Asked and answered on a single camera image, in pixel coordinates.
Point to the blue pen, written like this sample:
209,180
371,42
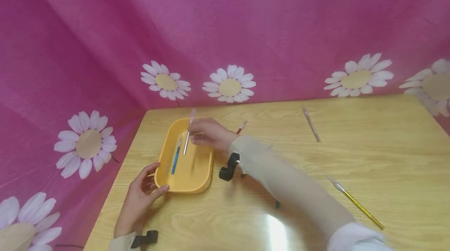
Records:
175,160

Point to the red pen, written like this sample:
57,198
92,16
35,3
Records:
241,127

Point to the person's left index finger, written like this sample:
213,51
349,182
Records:
150,169

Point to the person's left thumb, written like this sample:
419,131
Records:
160,192

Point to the yellow plastic tray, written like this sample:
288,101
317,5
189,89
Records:
197,169

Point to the person's right fingers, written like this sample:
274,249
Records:
200,131

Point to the black wrist band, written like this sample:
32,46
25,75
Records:
229,169
146,238

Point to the person's right forearm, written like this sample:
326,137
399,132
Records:
291,188

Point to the person's right hand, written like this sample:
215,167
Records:
214,135

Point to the person's left hand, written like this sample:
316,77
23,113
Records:
135,204

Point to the silver pink pen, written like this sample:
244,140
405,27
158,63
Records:
186,143

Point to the clear pink pen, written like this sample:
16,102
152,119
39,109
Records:
311,124

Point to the gold yellow pen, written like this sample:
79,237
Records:
355,203

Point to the person's left forearm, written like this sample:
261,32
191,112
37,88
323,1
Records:
123,243

